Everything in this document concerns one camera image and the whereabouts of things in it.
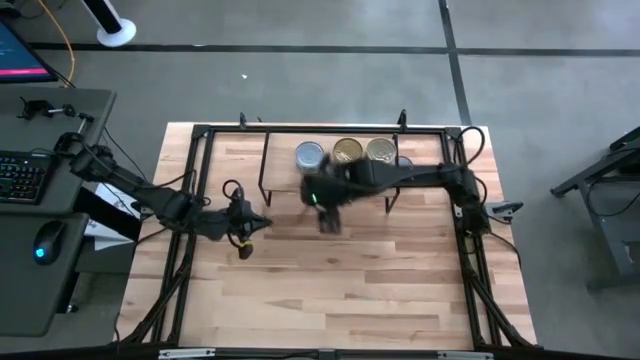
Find white paper sheets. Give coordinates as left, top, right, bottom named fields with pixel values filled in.
left=83, top=183, right=142, bottom=252

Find black computer mouse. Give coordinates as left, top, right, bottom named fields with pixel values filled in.
left=32, top=219, right=67, bottom=266

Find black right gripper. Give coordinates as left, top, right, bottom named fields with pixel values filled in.
left=299, top=156, right=362, bottom=236

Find black right arm cable loop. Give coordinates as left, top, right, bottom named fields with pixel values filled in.
left=455, top=124, right=488, bottom=169

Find black side table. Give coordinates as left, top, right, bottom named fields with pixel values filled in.
left=549, top=124, right=640, bottom=292

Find computer monitor blue screen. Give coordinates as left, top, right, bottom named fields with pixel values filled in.
left=0, top=17, right=59, bottom=84

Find white stand round base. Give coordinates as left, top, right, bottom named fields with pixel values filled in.
left=79, top=0, right=138, bottom=49

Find left gripper cable loop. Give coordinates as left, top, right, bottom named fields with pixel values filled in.
left=221, top=178, right=245, bottom=203

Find grey clamp bracket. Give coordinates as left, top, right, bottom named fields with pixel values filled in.
left=484, top=199, right=525, bottom=224

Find silver metal bracket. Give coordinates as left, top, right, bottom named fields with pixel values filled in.
left=438, top=350, right=495, bottom=360
left=158, top=348, right=217, bottom=360

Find striped label seafood can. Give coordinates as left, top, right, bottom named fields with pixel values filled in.
left=365, top=137, right=399, bottom=165

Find black metal table frame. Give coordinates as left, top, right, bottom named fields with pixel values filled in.
left=117, top=110, right=539, bottom=351

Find grey desk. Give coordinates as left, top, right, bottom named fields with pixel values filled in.
left=0, top=87, right=117, bottom=337

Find green light tuna can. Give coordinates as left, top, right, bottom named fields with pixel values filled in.
left=294, top=140, right=326, bottom=174

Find black desk clamp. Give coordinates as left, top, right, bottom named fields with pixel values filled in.
left=17, top=98, right=95, bottom=124

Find green can with gold lid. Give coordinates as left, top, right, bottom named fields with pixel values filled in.
left=332, top=137, right=365, bottom=165

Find black backlit keyboard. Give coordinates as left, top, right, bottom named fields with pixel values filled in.
left=0, top=151, right=54, bottom=206

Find wooden shelf black metal legs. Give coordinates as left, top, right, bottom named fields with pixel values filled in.
left=257, top=128, right=402, bottom=215

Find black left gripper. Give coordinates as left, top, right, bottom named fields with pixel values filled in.
left=226, top=209, right=274, bottom=238

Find yellow cable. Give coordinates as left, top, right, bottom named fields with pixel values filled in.
left=37, top=0, right=77, bottom=89

